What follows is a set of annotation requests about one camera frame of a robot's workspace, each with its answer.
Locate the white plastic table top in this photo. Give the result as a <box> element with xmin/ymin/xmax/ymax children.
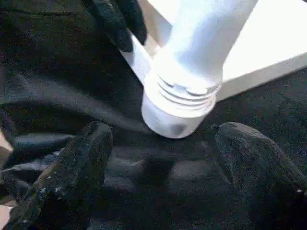
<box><xmin>119</xmin><ymin>0</ymin><xmax>307</xmax><ymax>140</ymax></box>

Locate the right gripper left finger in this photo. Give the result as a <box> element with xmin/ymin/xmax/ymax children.
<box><xmin>4</xmin><ymin>121</ymin><xmax>114</xmax><ymax>230</ymax></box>

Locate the black mat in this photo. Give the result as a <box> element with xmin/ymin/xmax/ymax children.
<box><xmin>0</xmin><ymin>0</ymin><xmax>307</xmax><ymax>230</ymax></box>

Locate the white plastic table leg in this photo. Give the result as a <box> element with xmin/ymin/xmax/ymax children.
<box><xmin>147</xmin><ymin>0</ymin><xmax>259</xmax><ymax>113</ymax></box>

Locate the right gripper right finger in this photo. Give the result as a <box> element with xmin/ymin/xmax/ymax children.
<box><xmin>211</xmin><ymin>122</ymin><xmax>307</xmax><ymax>230</ymax></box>

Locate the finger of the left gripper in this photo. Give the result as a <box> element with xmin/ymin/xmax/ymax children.
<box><xmin>92</xmin><ymin>0</ymin><xmax>134</xmax><ymax>53</ymax></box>
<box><xmin>124</xmin><ymin>0</ymin><xmax>147</xmax><ymax>46</ymax></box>

